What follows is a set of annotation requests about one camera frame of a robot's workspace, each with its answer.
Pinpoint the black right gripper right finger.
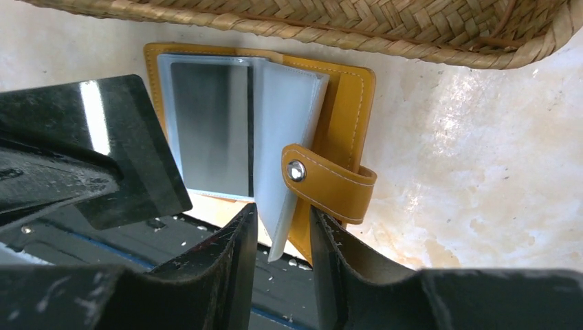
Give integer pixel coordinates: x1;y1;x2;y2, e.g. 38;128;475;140
310;208;582;329

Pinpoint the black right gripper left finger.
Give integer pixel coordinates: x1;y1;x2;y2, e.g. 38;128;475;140
1;203;258;329

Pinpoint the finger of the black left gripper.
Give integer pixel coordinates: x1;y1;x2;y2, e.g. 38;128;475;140
1;132;123;228

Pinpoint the yellow leather card holder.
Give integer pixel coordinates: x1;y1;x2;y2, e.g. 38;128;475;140
144;43;377;261

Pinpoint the woven wicker divided tray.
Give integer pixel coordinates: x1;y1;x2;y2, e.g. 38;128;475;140
35;0;582;69

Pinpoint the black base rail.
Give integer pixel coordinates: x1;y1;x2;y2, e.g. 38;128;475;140
0;209;320;330

